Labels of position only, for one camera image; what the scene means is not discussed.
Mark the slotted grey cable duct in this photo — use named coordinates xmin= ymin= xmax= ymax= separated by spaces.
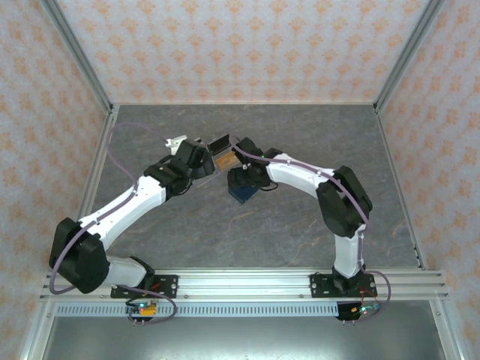
xmin=55 ymin=303 xmax=383 ymax=318

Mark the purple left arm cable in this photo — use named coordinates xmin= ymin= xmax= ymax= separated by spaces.
xmin=49 ymin=122 xmax=178 ymax=326

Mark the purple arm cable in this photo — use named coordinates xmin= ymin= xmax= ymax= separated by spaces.
xmin=49 ymin=122 xmax=178 ymax=326
xmin=228 ymin=135 xmax=393 ymax=324

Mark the grey metal panel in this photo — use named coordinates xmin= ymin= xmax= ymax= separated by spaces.
xmin=40 ymin=316 xmax=447 ymax=360

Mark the navy blue card holder wallet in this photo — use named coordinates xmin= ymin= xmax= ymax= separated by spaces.
xmin=227 ymin=183 xmax=260 ymax=205

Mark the wide aluminium mounting rail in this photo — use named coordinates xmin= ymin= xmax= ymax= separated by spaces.
xmin=39 ymin=268 xmax=449 ymax=301

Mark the aluminium frame rail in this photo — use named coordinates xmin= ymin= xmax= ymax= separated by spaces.
xmin=374 ymin=106 xmax=429 ymax=271
xmin=59 ymin=104 xmax=121 ymax=272
xmin=112 ymin=100 xmax=378 ymax=107

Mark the clear acrylic card stand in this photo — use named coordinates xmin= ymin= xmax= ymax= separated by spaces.
xmin=193 ymin=133 xmax=239 ymax=188

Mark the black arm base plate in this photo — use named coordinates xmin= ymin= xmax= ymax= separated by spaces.
xmin=309 ymin=273 xmax=376 ymax=300
xmin=110 ymin=274 xmax=179 ymax=300

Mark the small controller board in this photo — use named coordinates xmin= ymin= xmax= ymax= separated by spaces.
xmin=350 ymin=303 xmax=382 ymax=317

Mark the plain glossy black card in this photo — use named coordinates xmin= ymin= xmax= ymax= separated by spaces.
xmin=207 ymin=133 xmax=233 ymax=155

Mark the controller board with yellow connector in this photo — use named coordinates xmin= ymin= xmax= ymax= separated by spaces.
xmin=125 ymin=301 xmax=158 ymax=320

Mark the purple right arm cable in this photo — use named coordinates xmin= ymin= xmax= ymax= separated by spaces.
xmin=228 ymin=135 xmax=393 ymax=324

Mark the gold VIP card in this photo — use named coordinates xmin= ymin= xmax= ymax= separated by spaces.
xmin=213 ymin=151 xmax=239 ymax=173

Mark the aluminium frame post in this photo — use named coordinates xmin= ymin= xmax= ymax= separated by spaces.
xmin=374 ymin=0 xmax=449 ymax=113
xmin=18 ymin=299 xmax=57 ymax=360
xmin=39 ymin=0 xmax=114 ymax=113
xmin=429 ymin=299 xmax=470 ymax=360

